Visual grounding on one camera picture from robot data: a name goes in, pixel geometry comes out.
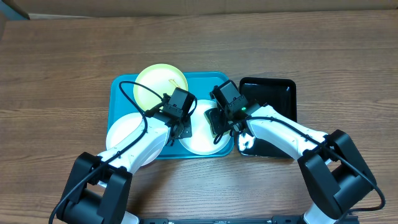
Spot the white plate with pink rim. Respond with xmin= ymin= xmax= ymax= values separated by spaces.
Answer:
xmin=99 ymin=113 xmax=170 ymax=173

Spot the green yellow sponge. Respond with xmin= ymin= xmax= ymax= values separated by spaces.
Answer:
xmin=204 ymin=108 xmax=223 ymax=135

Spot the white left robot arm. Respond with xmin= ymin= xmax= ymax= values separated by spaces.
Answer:
xmin=49 ymin=110 xmax=192 ymax=224

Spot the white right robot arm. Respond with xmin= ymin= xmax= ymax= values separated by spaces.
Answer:
xmin=209 ymin=104 xmax=377 ymax=223

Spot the black water tray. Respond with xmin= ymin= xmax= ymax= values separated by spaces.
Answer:
xmin=236 ymin=77 xmax=297 ymax=159

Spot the blue plastic tray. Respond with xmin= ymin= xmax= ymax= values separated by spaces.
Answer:
xmin=108 ymin=72 xmax=234 ymax=159

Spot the yellow-green plate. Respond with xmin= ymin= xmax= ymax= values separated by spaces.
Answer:
xmin=133 ymin=63 xmax=188 ymax=111

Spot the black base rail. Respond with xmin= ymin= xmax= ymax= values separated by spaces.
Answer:
xmin=139 ymin=215 xmax=305 ymax=224

